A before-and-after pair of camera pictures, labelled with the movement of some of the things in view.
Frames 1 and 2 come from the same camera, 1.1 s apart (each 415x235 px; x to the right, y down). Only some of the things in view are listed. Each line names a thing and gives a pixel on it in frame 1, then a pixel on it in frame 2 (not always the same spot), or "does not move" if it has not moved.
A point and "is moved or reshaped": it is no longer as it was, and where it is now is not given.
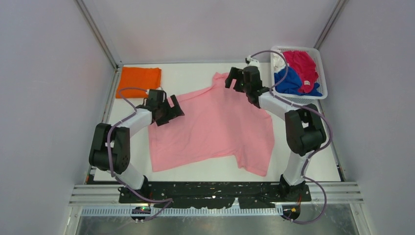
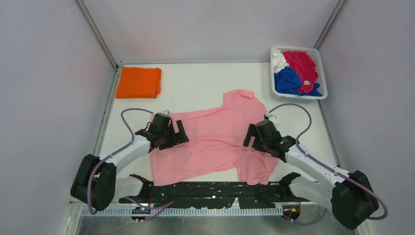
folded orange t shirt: (143, 78) does not move
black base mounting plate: (204, 195) does not move
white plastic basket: (321, 82) does not move
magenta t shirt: (303, 62) does not move
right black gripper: (235, 73) -> (253, 131)
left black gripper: (173, 112) -> (177, 138)
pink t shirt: (218, 122) is moved or reshaped
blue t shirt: (292, 84) does not move
